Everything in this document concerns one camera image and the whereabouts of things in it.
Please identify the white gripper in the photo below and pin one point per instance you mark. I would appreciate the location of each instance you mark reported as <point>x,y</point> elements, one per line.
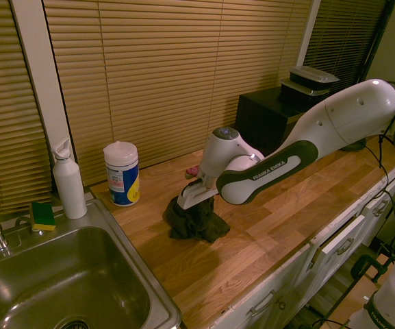
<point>195,195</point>

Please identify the dark cloth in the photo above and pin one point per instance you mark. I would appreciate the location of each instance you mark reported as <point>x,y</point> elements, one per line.
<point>197,222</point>

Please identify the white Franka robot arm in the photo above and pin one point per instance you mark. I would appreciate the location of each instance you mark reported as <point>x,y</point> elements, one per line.
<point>306,154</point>

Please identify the white wipes canister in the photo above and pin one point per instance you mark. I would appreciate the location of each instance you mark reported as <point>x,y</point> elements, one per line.
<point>122,174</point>

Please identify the black box cabinet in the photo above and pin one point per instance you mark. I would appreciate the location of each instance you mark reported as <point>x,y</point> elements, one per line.
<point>258,116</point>

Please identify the wide beige window blind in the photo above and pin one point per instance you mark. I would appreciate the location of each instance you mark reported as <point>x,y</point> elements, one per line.
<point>169,79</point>

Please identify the white spray bottle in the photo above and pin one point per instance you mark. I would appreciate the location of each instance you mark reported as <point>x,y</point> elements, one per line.
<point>68,185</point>

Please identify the black lidded food container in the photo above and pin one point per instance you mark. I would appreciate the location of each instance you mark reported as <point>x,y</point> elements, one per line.
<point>311,77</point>
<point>296,96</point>

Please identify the stainless steel sink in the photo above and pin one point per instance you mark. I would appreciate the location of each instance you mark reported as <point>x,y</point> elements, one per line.
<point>63,274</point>

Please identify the white base cabinet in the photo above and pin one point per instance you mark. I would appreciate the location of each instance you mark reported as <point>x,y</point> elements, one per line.
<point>327,274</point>

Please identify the green yellow sponge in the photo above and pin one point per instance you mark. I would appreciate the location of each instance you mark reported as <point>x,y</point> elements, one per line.
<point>42,216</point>

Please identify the black clamp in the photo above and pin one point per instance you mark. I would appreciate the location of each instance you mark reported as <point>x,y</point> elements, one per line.
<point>366,267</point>

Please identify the narrow beige window blind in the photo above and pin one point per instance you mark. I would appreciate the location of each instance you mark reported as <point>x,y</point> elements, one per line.
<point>5,120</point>

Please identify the dark shaded window blind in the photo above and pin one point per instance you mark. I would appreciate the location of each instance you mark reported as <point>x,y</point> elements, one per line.
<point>341,41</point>

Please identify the pink wrist mount piece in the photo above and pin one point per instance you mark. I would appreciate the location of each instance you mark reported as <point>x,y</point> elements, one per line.
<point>192,170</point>

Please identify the black camera stand pole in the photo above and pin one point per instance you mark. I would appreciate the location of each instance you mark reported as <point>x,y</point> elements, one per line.
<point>376,44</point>

